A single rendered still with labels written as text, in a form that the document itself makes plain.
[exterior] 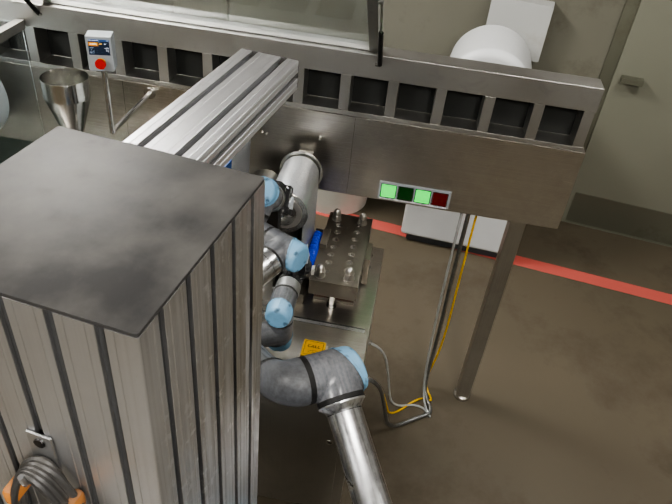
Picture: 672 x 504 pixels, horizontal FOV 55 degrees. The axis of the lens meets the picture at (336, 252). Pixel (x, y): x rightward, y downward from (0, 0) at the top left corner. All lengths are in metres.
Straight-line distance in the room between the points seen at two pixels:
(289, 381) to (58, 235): 0.97
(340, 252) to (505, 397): 1.39
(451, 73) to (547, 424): 1.81
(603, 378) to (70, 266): 3.22
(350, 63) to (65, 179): 1.51
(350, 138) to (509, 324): 1.80
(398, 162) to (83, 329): 1.78
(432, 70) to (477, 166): 0.36
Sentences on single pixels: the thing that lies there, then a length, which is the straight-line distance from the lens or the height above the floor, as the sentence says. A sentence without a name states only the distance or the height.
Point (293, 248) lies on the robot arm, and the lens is 1.52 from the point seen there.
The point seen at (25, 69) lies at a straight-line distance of 2.50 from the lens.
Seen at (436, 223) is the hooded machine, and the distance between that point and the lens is 3.95.
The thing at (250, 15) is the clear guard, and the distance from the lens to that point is 2.07.
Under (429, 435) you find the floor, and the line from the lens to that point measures 3.04.
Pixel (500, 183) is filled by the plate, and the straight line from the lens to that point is 2.25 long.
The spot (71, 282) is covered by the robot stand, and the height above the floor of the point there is 2.03.
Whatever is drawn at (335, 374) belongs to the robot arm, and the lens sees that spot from 1.53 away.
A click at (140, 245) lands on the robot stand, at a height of 2.03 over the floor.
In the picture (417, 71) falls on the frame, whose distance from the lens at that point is 2.09.
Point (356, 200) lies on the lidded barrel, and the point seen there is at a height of 0.10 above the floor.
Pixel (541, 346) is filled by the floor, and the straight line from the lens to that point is 3.61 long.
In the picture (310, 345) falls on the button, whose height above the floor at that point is 0.92.
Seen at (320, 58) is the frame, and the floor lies 1.62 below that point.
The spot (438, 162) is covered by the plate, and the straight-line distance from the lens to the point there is 2.21.
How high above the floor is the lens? 2.38
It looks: 38 degrees down
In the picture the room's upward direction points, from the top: 6 degrees clockwise
